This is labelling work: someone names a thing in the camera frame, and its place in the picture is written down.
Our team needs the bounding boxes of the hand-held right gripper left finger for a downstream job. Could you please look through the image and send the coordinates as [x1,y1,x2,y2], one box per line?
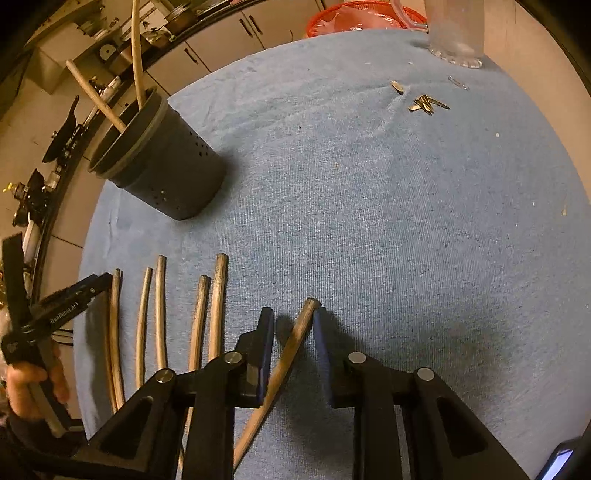
[69,307,276,480]

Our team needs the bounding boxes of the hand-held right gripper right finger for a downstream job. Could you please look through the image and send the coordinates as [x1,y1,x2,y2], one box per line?
[313,307,532,480]

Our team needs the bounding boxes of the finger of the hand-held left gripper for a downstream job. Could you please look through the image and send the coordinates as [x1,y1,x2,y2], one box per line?
[76,273,114,297]

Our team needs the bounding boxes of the wooden chopstick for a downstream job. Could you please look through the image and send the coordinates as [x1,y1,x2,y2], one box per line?
[130,0,147,110]
[135,267,154,389]
[208,253,229,363]
[178,275,212,467]
[65,59,127,132]
[105,268,122,414]
[154,255,169,371]
[112,270,126,409]
[233,298,320,469]

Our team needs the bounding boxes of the dark grey chopstick holder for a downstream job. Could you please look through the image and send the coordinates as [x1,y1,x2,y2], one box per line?
[88,85,228,221]

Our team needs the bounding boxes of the person's left hand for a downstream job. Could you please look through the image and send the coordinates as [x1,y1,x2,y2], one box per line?
[4,344,71,422]

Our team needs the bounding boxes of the blue table cloth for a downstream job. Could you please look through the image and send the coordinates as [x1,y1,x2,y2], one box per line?
[73,23,591,480]

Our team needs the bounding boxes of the smartphone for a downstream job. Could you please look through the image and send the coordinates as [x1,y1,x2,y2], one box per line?
[537,438,584,480]

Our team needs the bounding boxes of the metal cooking pot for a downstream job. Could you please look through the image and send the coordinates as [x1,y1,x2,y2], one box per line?
[164,4,199,34]

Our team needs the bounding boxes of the grey kitchen base cabinets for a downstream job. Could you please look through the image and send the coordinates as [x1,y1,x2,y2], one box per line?
[139,0,345,100]

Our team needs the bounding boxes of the red plastic basket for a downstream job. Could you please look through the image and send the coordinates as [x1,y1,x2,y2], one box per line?
[306,0,428,40]

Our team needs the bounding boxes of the pink plastic bag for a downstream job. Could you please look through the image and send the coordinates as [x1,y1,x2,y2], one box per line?
[330,8,403,31]

